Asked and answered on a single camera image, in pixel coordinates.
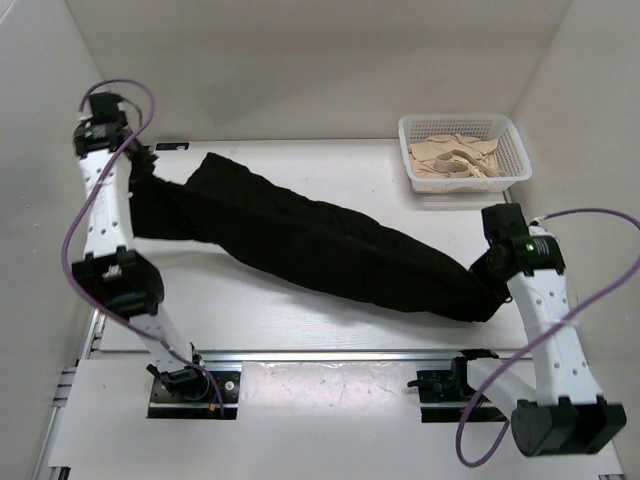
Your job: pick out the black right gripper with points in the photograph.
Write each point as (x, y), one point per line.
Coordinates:
(479, 268)

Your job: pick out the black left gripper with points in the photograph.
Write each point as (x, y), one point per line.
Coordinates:
(146, 160)

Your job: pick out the black trousers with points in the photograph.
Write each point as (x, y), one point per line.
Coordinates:
(313, 244)

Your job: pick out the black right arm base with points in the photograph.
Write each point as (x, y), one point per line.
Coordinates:
(442, 398)

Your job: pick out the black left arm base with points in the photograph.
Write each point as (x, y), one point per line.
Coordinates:
(189, 395)

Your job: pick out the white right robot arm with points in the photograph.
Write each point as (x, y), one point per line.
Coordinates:
(551, 402)

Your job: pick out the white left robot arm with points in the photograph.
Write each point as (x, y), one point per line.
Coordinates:
(127, 286)

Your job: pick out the beige trousers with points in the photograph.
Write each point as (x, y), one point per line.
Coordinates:
(455, 156)

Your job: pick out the small black label plate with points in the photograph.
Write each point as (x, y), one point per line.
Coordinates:
(172, 146)

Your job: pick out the white plastic basket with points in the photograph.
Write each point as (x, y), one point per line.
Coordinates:
(511, 154)

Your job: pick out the silver right aluminium rail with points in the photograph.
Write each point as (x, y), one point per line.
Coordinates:
(512, 197)

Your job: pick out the silver aluminium rail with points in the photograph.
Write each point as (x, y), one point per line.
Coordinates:
(94, 334)
(282, 356)
(512, 197)

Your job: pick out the silver left aluminium rail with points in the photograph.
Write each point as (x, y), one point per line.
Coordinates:
(94, 334)

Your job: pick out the silver front aluminium rail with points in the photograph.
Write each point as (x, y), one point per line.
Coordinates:
(282, 356)

